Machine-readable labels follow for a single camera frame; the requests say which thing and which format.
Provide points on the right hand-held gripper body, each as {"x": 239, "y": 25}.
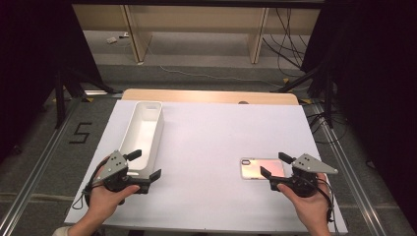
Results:
{"x": 306, "y": 177}

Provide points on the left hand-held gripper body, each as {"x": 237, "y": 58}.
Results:
{"x": 113, "y": 165}

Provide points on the iridescent phone case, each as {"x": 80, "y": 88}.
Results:
{"x": 262, "y": 168}

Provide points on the white plastic storage bin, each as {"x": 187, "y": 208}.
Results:
{"x": 142, "y": 134}

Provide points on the person's right hand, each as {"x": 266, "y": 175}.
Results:
{"x": 309, "y": 206}

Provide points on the person's left hand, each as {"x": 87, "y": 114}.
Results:
{"x": 105, "y": 200}

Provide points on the white table cover sheet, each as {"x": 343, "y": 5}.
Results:
{"x": 209, "y": 141}

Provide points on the black metal stand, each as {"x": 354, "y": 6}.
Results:
{"x": 327, "y": 95}
{"x": 60, "y": 98}

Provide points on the small white floor object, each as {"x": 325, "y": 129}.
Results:
{"x": 111, "y": 40}

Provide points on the black curtain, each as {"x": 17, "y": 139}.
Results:
{"x": 377, "y": 82}
{"x": 32, "y": 65}

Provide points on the light wooden desk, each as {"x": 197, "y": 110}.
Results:
{"x": 196, "y": 16}

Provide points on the aluminium floor rail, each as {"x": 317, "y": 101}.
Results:
{"x": 36, "y": 170}
{"x": 350, "y": 170}

